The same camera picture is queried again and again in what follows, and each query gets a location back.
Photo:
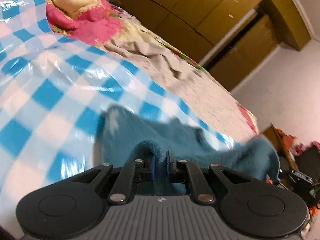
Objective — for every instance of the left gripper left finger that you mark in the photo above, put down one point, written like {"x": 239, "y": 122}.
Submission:
{"x": 133, "y": 173}

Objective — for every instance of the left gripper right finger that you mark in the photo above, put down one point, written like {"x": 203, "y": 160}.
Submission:
{"x": 191, "y": 176}

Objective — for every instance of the teal knit sweater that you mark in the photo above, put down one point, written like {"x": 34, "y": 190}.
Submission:
{"x": 126, "y": 136}

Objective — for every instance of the wooden tv cabinet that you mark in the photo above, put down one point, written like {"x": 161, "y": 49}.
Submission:
{"x": 287, "y": 162}

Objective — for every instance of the black television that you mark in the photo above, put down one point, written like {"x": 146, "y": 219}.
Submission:
{"x": 309, "y": 162}

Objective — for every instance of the pink cloth over television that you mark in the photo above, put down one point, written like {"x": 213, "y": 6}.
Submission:
{"x": 299, "y": 148}

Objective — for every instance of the orange cloth on cabinet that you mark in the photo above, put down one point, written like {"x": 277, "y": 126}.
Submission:
{"x": 286, "y": 140}

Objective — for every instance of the floral white bed sheet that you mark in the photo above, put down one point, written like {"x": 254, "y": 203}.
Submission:
{"x": 176, "y": 73}

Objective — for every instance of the blue white checkered plastic sheet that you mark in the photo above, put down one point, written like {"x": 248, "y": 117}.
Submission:
{"x": 54, "y": 91}

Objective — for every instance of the brown wooden door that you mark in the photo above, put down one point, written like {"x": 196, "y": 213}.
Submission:
{"x": 244, "y": 52}

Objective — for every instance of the brown wooden wardrobe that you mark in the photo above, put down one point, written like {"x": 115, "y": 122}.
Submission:
{"x": 196, "y": 26}

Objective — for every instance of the pink yellow floral quilt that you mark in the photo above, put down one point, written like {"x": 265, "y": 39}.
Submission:
{"x": 90, "y": 21}

